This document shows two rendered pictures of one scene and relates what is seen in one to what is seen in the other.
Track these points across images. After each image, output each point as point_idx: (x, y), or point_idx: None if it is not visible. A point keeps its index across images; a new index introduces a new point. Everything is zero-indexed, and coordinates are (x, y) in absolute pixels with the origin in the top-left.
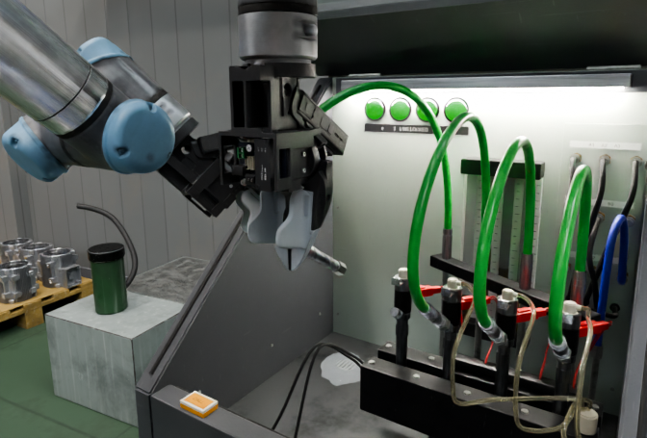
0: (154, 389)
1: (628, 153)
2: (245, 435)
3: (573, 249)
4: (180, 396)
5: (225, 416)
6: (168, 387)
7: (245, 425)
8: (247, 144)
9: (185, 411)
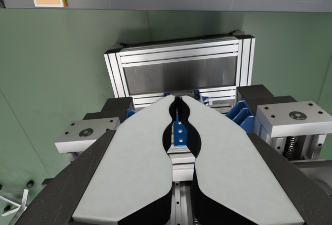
0: (0, 2)
1: None
2: (107, 3)
3: None
4: None
5: None
6: None
7: None
8: None
9: (47, 7)
